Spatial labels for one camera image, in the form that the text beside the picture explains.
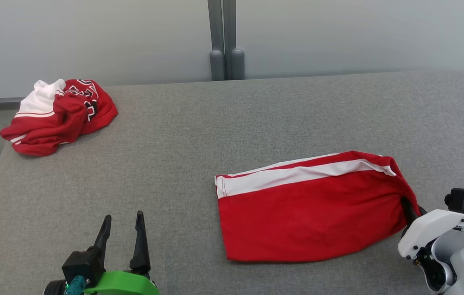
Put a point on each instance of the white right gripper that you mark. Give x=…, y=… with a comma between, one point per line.
x=428, y=229

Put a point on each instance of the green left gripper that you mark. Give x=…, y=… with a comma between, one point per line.
x=125, y=284

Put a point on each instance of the red shorts with white stripe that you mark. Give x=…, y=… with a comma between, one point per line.
x=310, y=213

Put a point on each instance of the red jersey with white sleeves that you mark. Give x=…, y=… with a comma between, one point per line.
x=55, y=123

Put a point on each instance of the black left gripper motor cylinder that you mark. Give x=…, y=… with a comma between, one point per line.
x=53, y=288

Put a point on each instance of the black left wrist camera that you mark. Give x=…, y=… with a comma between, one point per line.
x=82, y=264

